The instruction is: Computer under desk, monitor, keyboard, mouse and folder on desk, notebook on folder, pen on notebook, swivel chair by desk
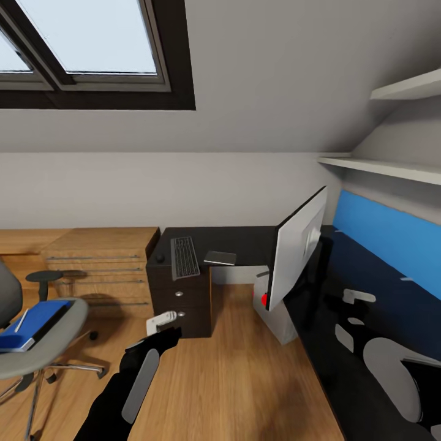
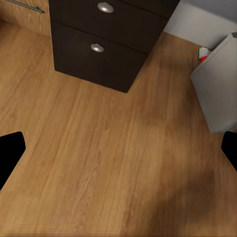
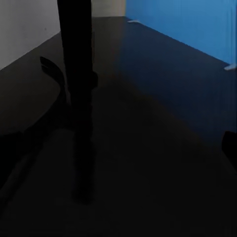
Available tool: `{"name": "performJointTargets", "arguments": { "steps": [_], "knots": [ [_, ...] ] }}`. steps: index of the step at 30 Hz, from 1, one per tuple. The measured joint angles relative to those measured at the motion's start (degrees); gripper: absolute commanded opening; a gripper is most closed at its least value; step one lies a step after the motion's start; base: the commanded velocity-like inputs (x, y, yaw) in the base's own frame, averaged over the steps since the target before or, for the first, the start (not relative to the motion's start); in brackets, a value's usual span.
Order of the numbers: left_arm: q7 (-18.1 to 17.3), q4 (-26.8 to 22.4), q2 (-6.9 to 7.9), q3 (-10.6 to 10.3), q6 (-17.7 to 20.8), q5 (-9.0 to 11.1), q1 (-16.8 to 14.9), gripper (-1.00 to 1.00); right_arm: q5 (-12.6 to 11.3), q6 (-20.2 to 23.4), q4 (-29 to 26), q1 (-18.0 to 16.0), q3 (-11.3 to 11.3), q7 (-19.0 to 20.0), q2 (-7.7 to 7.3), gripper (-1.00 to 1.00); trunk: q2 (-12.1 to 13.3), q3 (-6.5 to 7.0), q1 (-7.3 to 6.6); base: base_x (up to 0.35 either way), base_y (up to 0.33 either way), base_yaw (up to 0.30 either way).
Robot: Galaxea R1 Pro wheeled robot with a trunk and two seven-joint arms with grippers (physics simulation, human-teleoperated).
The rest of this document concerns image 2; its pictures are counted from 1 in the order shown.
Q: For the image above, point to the cabinet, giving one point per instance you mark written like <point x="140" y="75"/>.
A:
<point x="29" y="14"/>
<point x="106" y="42"/>

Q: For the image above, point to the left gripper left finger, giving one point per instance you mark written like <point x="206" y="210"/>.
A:
<point x="12" y="147"/>

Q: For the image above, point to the desk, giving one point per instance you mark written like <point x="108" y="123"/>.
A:
<point x="204" y="52"/>

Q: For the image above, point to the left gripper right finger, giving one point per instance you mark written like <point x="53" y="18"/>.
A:
<point x="229" y="147"/>

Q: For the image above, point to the desktop computer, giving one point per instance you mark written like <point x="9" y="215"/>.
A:
<point x="215" y="83"/>

